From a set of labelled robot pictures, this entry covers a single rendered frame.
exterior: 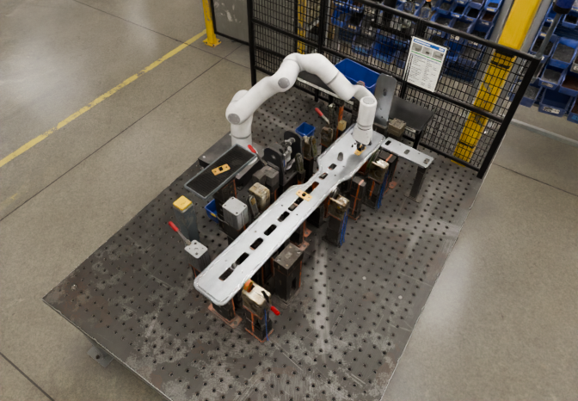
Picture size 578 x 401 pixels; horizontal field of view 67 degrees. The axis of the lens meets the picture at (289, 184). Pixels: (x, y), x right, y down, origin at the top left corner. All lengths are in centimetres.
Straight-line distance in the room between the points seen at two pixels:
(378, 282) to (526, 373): 122
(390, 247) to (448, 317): 86
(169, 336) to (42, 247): 171
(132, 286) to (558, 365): 254
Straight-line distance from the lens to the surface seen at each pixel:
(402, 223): 260
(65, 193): 398
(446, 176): 294
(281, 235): 209
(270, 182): 225
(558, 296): 359
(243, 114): 241
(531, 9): 248
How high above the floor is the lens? 270
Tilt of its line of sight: 48 degrees down
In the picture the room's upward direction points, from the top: 1 degrees clockwise
